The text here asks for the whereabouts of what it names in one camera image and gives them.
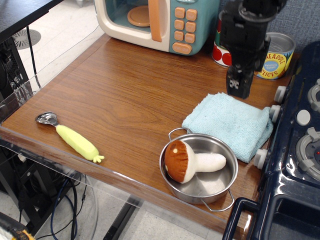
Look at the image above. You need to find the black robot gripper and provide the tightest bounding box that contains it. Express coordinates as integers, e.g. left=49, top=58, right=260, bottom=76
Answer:
left=220, top=0, right=287, bottom=99

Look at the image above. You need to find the teal cloth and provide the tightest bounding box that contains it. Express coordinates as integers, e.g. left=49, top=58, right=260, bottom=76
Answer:
left=182, top=93, right=274, bottom=163

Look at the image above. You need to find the tomato sauce can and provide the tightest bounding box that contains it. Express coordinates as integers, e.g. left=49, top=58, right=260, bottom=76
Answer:
left=212, top=12, right=232, bottom=67

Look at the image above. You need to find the white stove knob upper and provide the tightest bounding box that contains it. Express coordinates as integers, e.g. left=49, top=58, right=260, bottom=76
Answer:
left=274, top=86, right=287, bottom=104

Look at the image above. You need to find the white stove knob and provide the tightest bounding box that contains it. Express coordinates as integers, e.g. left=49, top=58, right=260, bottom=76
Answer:
left=269, top=105, right=281, bottom=124
left=253, top=149, right=268, bottom=170
left=274, top=86, right=287, bottom=104

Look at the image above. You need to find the white stove knob middle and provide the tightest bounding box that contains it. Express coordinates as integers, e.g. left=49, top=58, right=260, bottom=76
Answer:
left=269, top=105, right=281, bottom=124

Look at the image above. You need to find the pineapple slices can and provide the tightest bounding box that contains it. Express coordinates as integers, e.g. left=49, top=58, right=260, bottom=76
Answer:
left=254, top=32, right=296, bottom=80

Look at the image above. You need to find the teal toy microwave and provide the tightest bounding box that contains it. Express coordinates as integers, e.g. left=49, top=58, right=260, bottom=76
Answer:
left=94, top=0, right=220, bottom=56

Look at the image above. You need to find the white stove knob lower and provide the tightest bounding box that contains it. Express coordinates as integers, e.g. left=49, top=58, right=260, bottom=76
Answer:
left=253, top=149, right=268, bottom=170

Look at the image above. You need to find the plush brown mushroom toy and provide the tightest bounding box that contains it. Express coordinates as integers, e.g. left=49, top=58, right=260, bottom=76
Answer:
left=164, top=140, right=227, bottom=184

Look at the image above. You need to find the dark blue toy stove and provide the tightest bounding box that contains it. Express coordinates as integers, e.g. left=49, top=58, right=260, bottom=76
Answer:
left=223, top=41, right=320, bottom=240

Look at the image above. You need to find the black computer tower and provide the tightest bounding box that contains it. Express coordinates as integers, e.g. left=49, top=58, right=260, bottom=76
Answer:
left=0, top=37, right=29, bottom=101

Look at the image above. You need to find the clear acrylic table guard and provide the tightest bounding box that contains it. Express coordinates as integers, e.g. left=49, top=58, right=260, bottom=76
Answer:
left=0, top=35, right=228, bottom=229

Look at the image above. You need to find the black side desk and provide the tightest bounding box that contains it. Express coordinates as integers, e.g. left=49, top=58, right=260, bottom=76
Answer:
left=0, top=0, right=62, bottom=43

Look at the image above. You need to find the steel pot with handles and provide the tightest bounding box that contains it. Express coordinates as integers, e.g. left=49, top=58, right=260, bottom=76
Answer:
left=159, top=128, right=238, bottom=206

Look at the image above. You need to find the spoon with yellow-green handle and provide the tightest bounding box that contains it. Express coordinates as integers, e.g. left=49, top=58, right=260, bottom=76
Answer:
left=35, top=112, right=105, bottom=163

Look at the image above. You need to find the black floor cable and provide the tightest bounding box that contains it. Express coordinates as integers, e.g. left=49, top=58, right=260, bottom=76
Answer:
left=37, top=174, right=88, bottom=240

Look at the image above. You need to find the blue floor cable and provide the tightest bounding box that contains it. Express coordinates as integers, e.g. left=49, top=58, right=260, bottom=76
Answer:
left=50, top=177, right=78, bottom=240

